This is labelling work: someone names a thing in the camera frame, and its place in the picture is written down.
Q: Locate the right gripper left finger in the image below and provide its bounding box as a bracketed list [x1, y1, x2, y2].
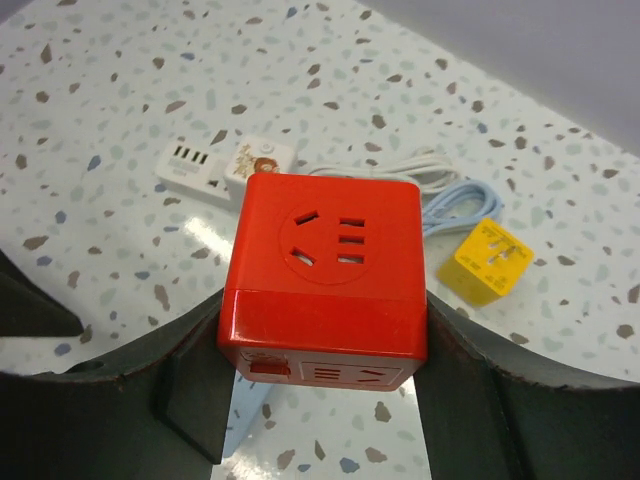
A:
[1, 292, 235, 479]

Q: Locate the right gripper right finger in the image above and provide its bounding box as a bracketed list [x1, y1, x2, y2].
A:
[414, 293, 639, 480]

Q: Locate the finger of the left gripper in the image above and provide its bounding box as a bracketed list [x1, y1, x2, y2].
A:
[0, 252, 84, 337]

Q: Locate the yellow cube plug adapter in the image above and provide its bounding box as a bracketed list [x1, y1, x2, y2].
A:
[436, 218, 534, 308]

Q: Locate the red cube plug adapter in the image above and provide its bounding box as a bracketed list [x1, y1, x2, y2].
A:
[218, 173, 427, 391]

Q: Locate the white power strip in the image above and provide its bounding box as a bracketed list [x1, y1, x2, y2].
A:
[155, 141, 234, 210]

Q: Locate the white cube plug adapter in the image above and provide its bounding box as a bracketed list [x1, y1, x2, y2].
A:
[223, 135, 297, 205]

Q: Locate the blue power strip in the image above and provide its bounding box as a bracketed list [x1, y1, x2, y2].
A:
[223, 373, 272, 458]

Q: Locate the white power cord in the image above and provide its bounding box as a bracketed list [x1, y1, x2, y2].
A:
[304, 145, 461, 194]

